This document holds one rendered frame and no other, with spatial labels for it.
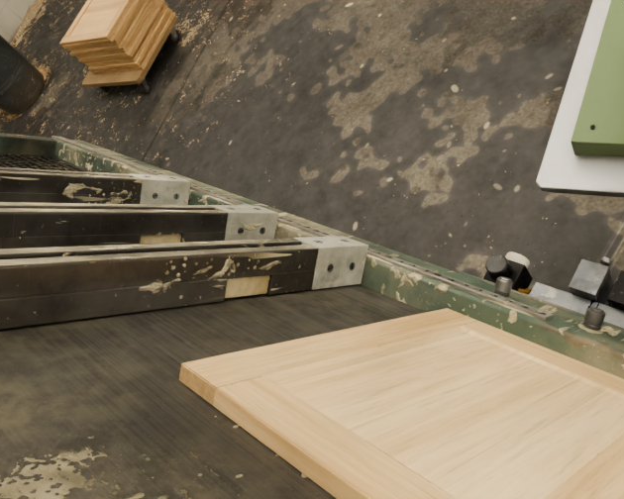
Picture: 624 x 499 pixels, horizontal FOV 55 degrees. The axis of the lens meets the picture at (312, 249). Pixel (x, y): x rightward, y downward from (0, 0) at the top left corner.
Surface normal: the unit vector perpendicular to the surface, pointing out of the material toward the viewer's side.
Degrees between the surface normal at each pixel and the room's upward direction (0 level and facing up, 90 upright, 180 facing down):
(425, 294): 31
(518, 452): 59
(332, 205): 0
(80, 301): 90
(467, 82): 0
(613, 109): 4
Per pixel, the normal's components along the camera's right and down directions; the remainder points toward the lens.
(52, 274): 0.70, 0.28
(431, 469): 0.18, -0.96
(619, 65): -0.47, -0.42
